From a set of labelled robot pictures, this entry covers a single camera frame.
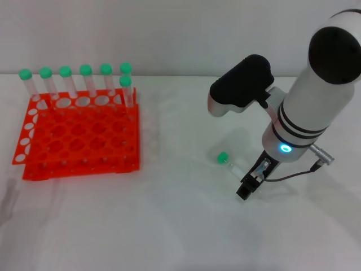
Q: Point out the black white wrist camera housing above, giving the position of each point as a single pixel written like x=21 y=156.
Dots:
x=239 y=84

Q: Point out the red plastic test tube rack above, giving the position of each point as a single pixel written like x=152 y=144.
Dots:
x=84 y=141

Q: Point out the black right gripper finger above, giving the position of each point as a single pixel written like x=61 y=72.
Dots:
x=244 y=193
x=249 y=180

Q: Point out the green capped test tube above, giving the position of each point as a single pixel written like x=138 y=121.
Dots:
x=106 y=69
x=46 y=73
x=125 y=81
x=65 y=71
x=126 y=67
x=26 y=74
x=222 y=157
x=86 y=70

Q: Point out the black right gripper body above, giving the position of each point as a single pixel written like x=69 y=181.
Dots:
x=266 y=165

